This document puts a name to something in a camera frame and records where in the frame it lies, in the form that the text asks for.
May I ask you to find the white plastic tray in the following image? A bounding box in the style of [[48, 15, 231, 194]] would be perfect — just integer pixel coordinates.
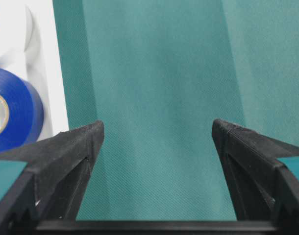
[[0, 0, 69, 140]]

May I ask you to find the blue tape roll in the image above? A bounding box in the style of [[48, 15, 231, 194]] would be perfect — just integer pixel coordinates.
[[0, 69, 44, 152]]

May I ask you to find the white tape roll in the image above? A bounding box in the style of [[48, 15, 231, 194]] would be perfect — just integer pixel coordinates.
[[0, 0, 33, 63]]

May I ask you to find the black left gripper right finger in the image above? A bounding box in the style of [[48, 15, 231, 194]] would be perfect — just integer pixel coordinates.
[[212, 119, 299, 235]]

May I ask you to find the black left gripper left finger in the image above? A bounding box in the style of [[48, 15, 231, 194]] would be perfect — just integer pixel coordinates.
[[0, 120, 104, 235]]

